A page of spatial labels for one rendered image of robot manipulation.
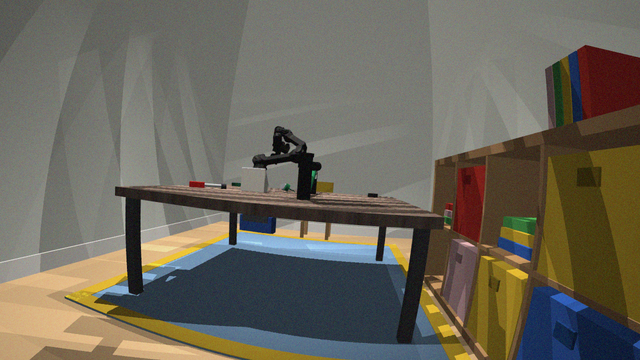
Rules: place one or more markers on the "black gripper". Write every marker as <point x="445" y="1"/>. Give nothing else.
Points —
<point x="276" y="148"/>

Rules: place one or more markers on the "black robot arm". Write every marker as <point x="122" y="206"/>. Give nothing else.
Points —
<point x="261" y="161"/>

